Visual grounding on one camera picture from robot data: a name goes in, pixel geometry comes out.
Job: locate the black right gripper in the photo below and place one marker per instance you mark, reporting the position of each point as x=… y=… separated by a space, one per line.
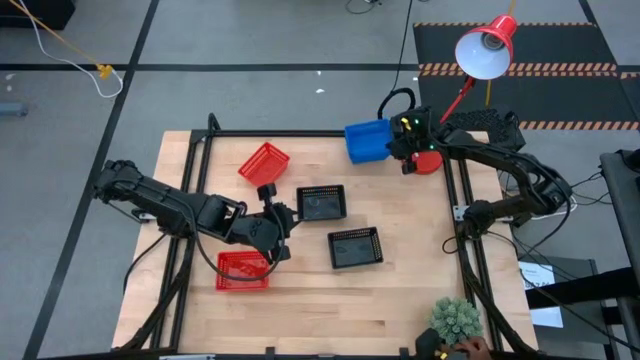
x=415 y=137

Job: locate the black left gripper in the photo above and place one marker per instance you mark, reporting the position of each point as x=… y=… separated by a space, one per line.
x=260 y=230

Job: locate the blue plastic basket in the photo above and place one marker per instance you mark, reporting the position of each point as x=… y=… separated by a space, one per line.
x=367 y=142

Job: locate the black plastic basket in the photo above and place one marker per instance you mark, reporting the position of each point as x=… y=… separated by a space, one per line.
x=321 y=204
x=355 y=248

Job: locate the red plastic basket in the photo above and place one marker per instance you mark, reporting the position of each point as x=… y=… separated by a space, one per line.
x=264 y=164
x=240 y=265

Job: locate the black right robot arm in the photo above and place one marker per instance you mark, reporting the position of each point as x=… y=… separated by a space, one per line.
x=500 y=159

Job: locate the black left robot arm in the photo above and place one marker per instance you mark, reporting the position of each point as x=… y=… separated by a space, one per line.
x=165 y=202

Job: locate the black perforated computer case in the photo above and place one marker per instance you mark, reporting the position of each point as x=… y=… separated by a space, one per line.
x=487 y=122

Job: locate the red desk lamp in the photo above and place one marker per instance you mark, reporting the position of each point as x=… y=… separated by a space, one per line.
x=485 y=50

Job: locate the hazard striped floor mat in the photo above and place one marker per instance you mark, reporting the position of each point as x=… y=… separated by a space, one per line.
x=550 y=95

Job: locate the green artificial plant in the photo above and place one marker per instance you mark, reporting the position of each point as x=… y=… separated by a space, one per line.
x=452 y=320

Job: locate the black handheld device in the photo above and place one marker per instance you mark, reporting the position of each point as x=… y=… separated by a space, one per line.
x=427 y=345

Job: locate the person's hand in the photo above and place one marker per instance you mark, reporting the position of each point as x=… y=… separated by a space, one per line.
x=475 y=349

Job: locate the white paper sheet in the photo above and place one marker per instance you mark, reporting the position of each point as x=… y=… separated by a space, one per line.
x=547 y=317

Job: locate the black cabinet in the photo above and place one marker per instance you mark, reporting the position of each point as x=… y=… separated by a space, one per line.
x=625 y=200

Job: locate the black metal beam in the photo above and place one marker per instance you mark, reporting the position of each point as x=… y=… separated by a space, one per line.
x=590 y=287

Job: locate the grey floor object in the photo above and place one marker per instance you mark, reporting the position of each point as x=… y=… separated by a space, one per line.
x=12 y=109

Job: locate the black floor box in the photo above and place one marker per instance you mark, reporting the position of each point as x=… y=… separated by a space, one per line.
x=35 y=12

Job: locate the black aluminium table frame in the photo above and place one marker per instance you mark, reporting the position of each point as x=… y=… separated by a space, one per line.
x=275 y=133

